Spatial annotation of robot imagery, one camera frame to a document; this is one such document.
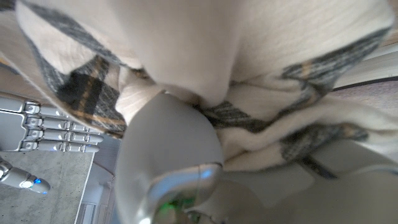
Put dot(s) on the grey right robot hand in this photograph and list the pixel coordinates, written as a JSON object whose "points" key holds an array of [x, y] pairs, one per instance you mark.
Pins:
{"points": [[46, 137]]}

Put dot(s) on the cream grey plaid scarf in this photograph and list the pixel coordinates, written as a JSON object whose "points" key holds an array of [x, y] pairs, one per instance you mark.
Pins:
{"points": [[186, 46]]}

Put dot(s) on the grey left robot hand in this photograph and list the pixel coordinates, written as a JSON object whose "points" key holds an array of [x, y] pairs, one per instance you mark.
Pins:
{"points": [[168, 140]]}

